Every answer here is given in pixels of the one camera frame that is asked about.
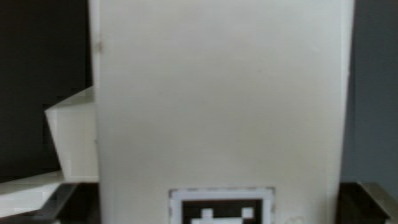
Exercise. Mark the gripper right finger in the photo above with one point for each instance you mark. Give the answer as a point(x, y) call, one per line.
point(367, 205)

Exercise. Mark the white cabinet body box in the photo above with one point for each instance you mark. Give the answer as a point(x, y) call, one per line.
point(49, 154)

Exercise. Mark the white cabinet top block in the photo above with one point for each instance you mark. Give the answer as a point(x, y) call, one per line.
point(221, 80)

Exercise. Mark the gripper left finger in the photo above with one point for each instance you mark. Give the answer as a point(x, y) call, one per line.
point(72, 206)

